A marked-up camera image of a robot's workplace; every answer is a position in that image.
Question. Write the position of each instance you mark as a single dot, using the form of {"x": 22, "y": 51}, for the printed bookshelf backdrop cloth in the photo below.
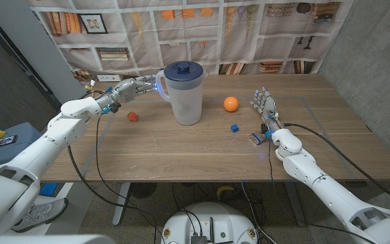
{"x": 181, "y": 30}

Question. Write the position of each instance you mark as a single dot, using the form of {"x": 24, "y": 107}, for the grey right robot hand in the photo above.
{"x": 267, "y": 108}

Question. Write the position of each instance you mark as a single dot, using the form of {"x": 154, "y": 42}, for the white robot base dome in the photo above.
{"x": 212, "y": 213}

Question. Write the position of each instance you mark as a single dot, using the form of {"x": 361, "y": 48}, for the white table leg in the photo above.
{"x": 121, "y": 203}

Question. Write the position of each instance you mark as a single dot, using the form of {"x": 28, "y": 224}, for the small red toy strawberry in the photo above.
{"x": 132, "y": 117}

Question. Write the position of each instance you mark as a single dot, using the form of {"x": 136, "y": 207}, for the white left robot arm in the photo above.
{"x": 29, "y": 159}

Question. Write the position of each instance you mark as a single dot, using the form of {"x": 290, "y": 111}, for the dark blue pitcher lid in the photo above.
{"x": 178, "y": 75}

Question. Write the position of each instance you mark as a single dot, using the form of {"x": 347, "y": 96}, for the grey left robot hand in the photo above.
{"x": 127, "y": 91}

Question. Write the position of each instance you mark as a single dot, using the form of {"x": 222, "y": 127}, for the white wall power outlet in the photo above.
{"x": 109, "y": 78}

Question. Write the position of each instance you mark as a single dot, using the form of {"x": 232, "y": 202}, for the white robot torso edge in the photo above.
{"x": 46, "y": 240}

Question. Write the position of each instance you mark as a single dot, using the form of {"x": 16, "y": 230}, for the yellow banana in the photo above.
{"x": 224, "y": 190}

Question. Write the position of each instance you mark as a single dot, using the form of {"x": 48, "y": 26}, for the black smartphone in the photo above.
{"x": 2, "y": 142}

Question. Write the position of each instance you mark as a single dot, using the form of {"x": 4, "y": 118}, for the translucent plastic pitcher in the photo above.
{"x": 186, "y": 101}

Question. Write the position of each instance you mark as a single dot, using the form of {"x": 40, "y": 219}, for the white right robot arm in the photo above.
{"x": 334, "y": 196}

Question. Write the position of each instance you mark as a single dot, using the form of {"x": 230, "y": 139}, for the white platform with blue pads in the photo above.
{"x": 48, "y": 189}

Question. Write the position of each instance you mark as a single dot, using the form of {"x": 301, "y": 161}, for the orange ball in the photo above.
{"x": 231, "y": 104}

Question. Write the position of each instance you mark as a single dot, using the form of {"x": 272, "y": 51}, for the silver blue padlock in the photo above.
{"x": 256, "y": 138}

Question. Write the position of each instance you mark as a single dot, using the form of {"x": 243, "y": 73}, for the grey sneaker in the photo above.
{"x": 42, "y": 213}

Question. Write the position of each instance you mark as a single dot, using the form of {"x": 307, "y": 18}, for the small blue cube block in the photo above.
{"x": 234, "y": 128}

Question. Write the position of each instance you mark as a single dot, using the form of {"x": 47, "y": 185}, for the black round floor fan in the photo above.
{"x": 143, "y": 189}

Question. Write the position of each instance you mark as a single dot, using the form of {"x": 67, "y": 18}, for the grey table leg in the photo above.
{"x": 295, "y": 203}

